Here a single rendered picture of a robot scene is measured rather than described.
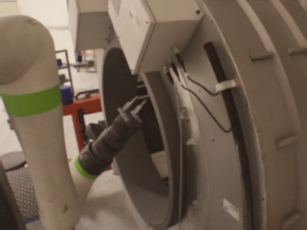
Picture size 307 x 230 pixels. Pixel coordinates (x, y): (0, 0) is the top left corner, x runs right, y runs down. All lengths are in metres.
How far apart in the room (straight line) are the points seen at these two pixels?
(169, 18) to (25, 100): 0.32
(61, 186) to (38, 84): 0.25
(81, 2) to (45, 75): 0.65
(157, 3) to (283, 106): 0.34
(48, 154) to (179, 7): 0.42
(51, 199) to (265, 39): 0.60
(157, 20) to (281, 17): 0.33
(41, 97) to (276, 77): 0.48
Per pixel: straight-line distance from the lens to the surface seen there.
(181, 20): 0.51
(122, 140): 0.67
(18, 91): 0.49
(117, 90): 1.38
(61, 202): 0.64
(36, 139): 0.53
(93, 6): 1.08
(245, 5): 0.61
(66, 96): 2.05
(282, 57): 0.57
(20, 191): 1.84
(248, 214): 0.53
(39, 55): 0.47
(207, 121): 0.57
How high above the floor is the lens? 1.67
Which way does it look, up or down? 23 degrees down
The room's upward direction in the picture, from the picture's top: 2 degrees counter-clockwise
